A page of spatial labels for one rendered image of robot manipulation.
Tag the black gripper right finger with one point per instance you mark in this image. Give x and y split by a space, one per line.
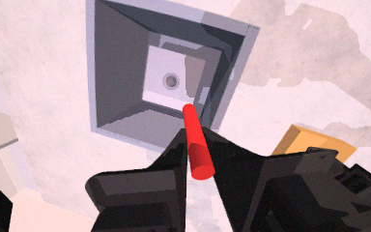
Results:
241 175

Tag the red peg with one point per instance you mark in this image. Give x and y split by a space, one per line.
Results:
201 165

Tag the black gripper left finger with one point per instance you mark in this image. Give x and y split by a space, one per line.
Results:
163 181

